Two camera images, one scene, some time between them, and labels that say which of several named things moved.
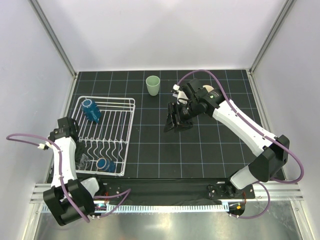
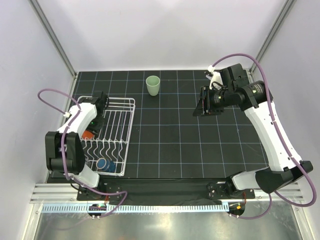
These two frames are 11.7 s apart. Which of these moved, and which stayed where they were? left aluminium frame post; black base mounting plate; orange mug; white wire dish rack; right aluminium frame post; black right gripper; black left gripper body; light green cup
Moved: orange mug; black right gripper; black left gripper body
Stayed: black base mounting plate; left aluminium frame post; light green cup; white wire dish rack; right aluminium frame post
